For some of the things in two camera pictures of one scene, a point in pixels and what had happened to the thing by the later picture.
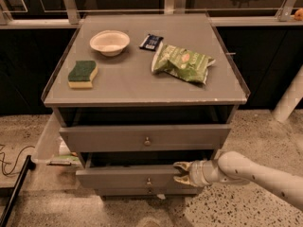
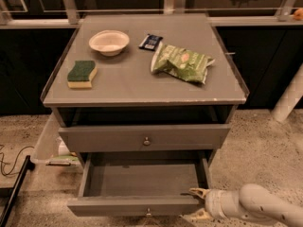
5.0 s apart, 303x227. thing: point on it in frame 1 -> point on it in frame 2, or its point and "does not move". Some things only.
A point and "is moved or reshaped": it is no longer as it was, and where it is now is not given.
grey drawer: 130,177 is moved or reshaped
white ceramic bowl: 110,43 does not move
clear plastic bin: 52,148 does not move
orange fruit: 298,15 does not move
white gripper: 196,173 -> 213,202
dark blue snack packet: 151,42 does not move
